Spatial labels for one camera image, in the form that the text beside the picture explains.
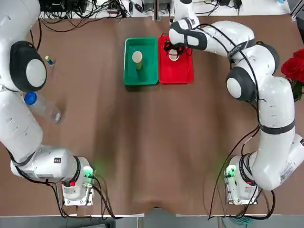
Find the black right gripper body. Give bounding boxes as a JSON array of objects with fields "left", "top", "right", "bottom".
[{"left": 163, "top": 39, "right": 190, "bottom": 57}]

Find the green paper cup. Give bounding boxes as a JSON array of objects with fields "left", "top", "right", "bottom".
[{"left": 132, "top": 51, "right": 144, "bottom": 71}]

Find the red plastic tray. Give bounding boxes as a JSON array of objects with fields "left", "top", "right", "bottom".
[{"left": 157, "top": 36, "right": 194, "bottom": 85}]

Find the green plastic tray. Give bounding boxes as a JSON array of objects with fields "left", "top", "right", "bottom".
[{"left": 123, "top": 37, "right": 159, "bottom": 86}]

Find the red flower bouquet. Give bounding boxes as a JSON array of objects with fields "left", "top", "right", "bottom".
[{"left": 281, "top": 48, "right": 304, "bottom": 103}]

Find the clear bottle blue cap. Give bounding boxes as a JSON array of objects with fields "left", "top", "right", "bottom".
[{"left": 24, "top": 92, "right": 62, "bottom": 124}]

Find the silver metal post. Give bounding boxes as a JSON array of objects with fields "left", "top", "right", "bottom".
[{"left": 153, "top": 0, "right": 160, "bottom": 22}]

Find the black cable on table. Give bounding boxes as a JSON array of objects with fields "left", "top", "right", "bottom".
[{"left": 39, "top": 14, "right": 117, "bottom": 33}]

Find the long black arm cable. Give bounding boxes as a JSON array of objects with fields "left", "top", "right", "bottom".
[{"left": 207, "top": 125, "right": 261, "bottom": 221}]

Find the black base cable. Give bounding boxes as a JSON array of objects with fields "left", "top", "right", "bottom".
[{"left": 94, "top": 175, "right": 123, "bottom": 219}]

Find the green cable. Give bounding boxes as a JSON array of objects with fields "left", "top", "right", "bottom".
[{"left": 220, "top": 215, "right": 258, "bottom": 228}]

